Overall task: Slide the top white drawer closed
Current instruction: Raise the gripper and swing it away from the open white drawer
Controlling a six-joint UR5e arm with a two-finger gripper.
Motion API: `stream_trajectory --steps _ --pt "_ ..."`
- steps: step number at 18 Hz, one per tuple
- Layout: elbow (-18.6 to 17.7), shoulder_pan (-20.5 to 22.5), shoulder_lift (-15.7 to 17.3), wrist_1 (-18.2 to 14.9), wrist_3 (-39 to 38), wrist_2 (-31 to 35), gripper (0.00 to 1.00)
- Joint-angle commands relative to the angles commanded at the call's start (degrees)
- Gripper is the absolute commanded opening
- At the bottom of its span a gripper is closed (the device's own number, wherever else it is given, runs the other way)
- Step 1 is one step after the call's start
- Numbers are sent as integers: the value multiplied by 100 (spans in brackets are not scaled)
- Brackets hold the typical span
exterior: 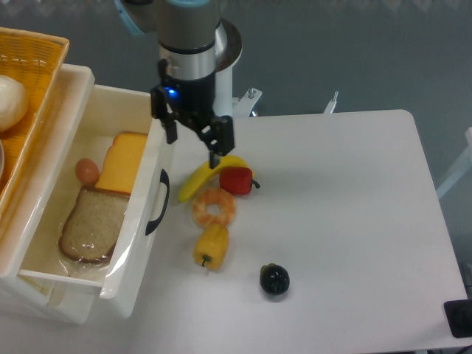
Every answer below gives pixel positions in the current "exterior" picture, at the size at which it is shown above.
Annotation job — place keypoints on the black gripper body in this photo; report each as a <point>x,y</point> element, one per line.
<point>190,101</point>

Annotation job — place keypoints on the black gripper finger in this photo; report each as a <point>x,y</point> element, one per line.
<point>222,139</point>
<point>160,112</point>

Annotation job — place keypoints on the white top drawer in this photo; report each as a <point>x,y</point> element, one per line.
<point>115,284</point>

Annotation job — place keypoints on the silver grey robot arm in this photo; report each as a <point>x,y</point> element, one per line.
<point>187,68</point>

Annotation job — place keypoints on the white drawer cabinet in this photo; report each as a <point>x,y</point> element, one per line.
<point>64,110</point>

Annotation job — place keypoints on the yellow banana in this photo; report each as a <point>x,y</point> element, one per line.
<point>202,174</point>

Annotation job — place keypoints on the red bell pepper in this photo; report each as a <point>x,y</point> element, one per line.
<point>238,180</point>

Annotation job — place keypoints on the brown egg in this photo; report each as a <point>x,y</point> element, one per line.
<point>87,171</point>

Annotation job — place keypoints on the yellow bell pepper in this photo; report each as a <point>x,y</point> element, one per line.
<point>211,247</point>

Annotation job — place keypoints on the orange wicker basket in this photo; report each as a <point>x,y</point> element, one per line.
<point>30,62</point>

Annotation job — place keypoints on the brown bread slice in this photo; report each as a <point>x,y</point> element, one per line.
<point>92,228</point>

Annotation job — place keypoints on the white bun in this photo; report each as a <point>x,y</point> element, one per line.
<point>14,102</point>

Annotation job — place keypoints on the black round fruit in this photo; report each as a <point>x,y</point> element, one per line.
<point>274,279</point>

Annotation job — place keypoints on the black device at edge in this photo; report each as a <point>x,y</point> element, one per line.
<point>458,313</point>

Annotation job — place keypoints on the white robot mount stand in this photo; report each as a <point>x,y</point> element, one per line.
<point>229,48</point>

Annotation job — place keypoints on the black drawer handle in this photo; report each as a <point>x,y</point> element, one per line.
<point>162,200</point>

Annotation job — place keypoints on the white table bracket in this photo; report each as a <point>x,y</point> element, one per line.
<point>330,107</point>

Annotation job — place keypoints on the white frame at right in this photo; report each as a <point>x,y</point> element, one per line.
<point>460,166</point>

